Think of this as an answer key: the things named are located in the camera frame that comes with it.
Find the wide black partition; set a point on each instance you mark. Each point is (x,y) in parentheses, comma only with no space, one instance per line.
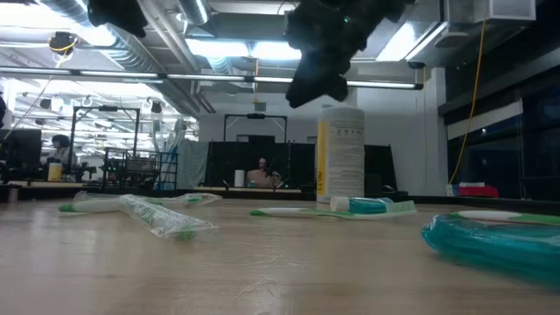
(227,162)

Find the green white toothbrush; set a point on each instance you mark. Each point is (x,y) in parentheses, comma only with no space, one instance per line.
(494,215)
(306,212)

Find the black monitor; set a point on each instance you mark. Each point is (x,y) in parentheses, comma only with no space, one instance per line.
(22,151)

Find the small silver air duct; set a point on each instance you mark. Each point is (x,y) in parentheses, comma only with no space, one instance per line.
(194,11)

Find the black station frame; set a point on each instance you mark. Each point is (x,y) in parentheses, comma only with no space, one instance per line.
(256,116)
(107,108)

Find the grey blue cloth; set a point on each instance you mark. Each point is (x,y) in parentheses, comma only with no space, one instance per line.
(192,164)

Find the red box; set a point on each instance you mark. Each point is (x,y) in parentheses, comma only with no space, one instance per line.
(479,191)

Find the black table frame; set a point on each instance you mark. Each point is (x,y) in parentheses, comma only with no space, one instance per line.
(481,203)

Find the yellow container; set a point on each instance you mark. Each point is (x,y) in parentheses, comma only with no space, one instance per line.
(54,172)

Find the large silver air duct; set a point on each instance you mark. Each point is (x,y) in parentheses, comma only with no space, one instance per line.
(131,57)

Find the black aluminium frame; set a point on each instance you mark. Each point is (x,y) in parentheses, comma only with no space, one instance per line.
(205,77)

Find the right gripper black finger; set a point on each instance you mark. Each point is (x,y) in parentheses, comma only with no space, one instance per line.
(338,87)
(306,93)

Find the white wipes canister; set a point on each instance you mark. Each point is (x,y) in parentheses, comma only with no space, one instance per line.
(341,153)

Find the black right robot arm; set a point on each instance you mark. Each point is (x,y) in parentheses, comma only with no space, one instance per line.
(376,13)

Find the narrow black partition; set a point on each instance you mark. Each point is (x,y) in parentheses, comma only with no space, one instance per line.
(380,166)

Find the white ceiling air unit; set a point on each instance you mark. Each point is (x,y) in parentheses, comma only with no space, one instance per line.
(503,9)

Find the white paper towel roll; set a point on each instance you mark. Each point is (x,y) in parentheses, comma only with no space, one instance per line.
(239,178)

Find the person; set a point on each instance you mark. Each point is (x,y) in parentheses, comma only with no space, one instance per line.
(262,177)
(61,151)

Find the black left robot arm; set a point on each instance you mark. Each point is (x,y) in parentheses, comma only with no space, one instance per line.
(116,15)

